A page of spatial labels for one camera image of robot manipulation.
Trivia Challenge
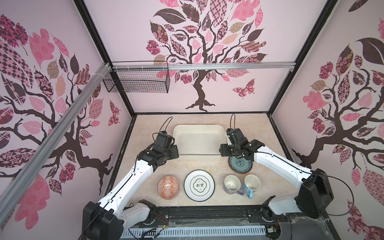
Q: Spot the teal floral small plate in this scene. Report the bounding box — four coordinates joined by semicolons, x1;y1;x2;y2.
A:
228;156;253;174

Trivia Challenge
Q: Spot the purple ceramic mug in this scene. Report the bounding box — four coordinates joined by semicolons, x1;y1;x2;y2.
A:
224;175;245;196

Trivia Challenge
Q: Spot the light blue ceramic mug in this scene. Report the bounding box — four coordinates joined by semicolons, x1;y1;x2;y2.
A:
242;175;261;199

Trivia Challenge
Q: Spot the white green-rimmed plate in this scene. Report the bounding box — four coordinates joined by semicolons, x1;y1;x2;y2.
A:
184;170;216;202

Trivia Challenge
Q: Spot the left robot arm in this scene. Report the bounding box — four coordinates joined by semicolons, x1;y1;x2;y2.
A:
79;131;179;240

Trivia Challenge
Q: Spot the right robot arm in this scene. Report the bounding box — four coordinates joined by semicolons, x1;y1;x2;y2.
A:
219;129;334;219

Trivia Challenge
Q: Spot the white plastic bin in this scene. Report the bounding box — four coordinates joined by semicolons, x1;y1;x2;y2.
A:
173;125;228;156

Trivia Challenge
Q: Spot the orange patterned bowl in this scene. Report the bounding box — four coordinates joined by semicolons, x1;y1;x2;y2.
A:
158;176;180;200

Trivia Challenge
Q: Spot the black wire basket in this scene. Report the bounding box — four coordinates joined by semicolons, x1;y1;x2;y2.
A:
103;60;171;94

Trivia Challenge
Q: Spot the white vented cable duct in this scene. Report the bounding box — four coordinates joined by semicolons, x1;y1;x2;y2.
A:
121;226;267;240

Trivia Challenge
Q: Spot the aluminium rail back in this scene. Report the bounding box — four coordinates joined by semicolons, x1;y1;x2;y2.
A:
109;61;296;71

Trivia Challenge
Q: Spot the aluminium rail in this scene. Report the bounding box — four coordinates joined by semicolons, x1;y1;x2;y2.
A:
109;61;296;71
1;63;111;224

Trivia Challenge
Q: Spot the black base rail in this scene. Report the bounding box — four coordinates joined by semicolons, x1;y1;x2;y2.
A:
129;205;340;240

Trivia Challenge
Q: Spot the aluminium rail left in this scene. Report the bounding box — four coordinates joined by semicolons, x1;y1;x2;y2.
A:
1;63;111;224

